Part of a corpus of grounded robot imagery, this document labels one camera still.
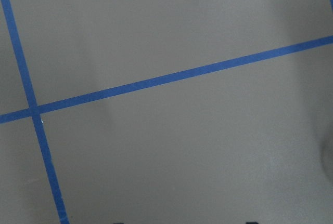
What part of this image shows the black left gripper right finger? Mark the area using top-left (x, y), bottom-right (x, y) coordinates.
top-left (246, 221), bottom-right (259, 224)

